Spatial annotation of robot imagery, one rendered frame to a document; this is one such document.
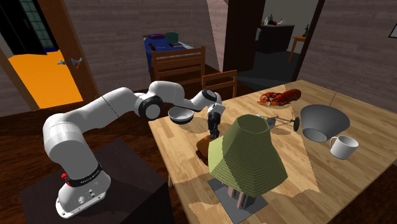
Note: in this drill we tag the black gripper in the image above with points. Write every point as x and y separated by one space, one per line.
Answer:
214 121

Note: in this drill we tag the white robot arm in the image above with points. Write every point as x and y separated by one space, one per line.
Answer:
77 121

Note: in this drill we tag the brown bread loaf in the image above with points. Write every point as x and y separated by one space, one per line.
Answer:
203 146

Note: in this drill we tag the white bowl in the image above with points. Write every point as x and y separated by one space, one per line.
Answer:
181 115

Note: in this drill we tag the small brown wooden chair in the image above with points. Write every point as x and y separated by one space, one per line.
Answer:
219 81

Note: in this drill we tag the green shade table lamp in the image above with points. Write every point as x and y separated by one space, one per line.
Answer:
245 155

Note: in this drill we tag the clear wine glass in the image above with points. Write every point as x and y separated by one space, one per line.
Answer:
270 121

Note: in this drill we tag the large brown wooden chair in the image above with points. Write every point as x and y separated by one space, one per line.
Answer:
178 66

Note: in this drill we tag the red lobster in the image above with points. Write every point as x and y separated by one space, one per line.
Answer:
283 96

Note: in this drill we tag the dark cabinet with bottles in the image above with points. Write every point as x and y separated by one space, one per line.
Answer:
274 38

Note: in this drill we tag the dark robot stand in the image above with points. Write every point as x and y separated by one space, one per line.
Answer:
133 192

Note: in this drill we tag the large grey bowl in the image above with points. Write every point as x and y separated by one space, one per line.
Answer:
325 119

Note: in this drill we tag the small orange side table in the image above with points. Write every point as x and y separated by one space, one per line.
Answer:
297 39

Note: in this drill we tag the white mug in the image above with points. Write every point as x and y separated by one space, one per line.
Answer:
342 149

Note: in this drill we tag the light wooden table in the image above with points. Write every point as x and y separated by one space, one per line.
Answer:
341 189

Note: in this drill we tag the window with grid panes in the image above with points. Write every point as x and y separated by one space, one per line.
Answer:
37 21

